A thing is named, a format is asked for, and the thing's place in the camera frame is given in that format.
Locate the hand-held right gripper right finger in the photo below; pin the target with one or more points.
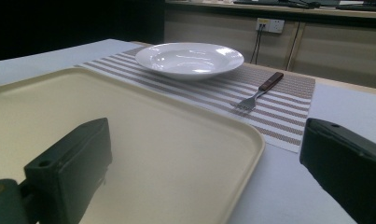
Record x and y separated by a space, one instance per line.
347 161

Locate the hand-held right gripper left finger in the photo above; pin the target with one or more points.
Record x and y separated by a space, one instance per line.
73 168

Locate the beige plastic tray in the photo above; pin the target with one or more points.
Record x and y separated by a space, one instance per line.
164 149

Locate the striped woven placemat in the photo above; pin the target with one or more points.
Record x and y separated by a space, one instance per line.
269 105

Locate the white ceramic plate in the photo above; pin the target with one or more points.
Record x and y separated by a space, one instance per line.
188 60

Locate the white wall socket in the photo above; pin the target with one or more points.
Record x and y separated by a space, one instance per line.
270 25

